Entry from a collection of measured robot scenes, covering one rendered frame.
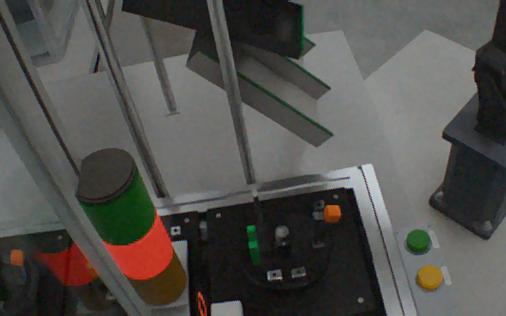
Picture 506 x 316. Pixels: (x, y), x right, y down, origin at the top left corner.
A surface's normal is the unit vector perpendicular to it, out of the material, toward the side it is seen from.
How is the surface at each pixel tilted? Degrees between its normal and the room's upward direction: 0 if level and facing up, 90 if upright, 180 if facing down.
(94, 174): 0
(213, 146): 0
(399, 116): 0
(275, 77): 45
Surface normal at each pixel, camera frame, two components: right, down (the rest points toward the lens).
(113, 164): -0.13, -0.67
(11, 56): 0.99, -0.16
